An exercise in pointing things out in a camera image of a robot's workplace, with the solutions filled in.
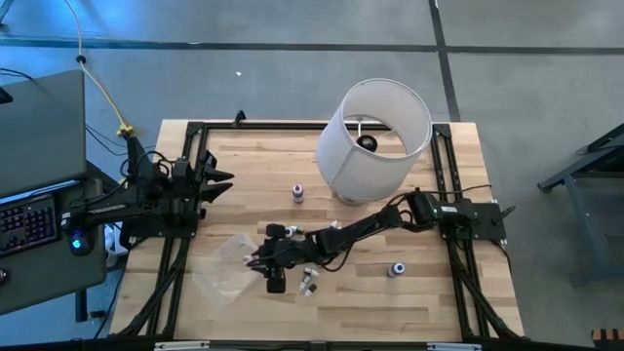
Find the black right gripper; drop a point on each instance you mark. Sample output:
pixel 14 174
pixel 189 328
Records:
pixel 287 251

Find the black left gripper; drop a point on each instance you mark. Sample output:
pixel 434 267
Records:
pixel 190 190

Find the spool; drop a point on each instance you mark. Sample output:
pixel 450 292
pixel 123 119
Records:
pixel 298 193

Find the blue food coloring jar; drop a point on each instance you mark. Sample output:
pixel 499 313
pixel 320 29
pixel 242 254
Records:
pixel 396 269

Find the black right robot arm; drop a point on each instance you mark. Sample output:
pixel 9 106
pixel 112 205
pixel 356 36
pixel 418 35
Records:
pixel 361 229

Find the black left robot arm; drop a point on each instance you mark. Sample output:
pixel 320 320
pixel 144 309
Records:
pixel 112 209

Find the black computer mouse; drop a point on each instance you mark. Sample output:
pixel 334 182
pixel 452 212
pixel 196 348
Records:
pixel 79 243

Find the grey laptop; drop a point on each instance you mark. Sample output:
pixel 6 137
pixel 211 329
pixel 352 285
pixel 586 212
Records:
pixel 41 131

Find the dark grey desk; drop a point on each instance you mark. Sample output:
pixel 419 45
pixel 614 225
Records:
pixel 49 278

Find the black backlit keyboard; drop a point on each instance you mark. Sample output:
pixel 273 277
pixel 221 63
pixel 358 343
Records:
pixel 27 224

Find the small black object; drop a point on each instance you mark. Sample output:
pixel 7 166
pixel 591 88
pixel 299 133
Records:
pixel 4 95

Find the blue-grey metal cart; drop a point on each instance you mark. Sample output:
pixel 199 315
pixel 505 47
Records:
pixel 590 195

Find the wood and black striped object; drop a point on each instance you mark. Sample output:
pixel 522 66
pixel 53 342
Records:
pixel 608 335

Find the black camera clamp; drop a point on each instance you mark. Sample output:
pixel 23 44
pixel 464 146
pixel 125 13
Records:
pixel 239 117

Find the black aluminium table frame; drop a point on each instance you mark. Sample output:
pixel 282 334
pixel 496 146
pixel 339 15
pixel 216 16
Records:
pixel 273 126

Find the white bracket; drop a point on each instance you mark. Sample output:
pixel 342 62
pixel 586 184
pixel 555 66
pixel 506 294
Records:
pixel 453 346
pixel 181 345

